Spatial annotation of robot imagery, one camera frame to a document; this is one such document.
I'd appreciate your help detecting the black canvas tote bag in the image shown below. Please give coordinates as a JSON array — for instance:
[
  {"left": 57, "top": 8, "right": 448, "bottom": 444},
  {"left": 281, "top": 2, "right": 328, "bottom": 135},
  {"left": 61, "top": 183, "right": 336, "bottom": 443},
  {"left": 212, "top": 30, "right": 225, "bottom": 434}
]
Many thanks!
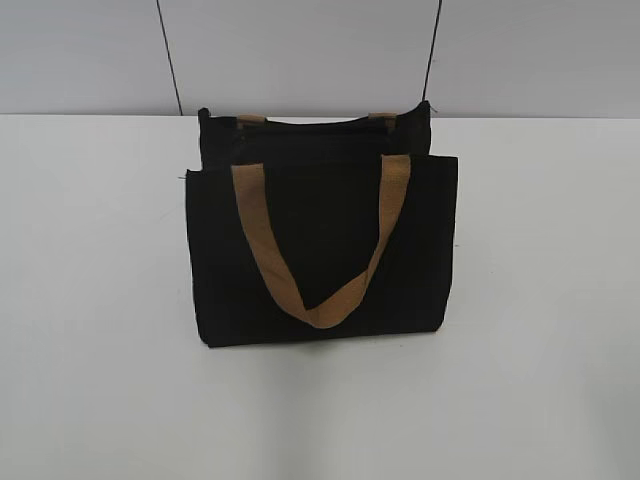
[{"left": 185, "top": 101, "right": 458, "bottom": 348}]

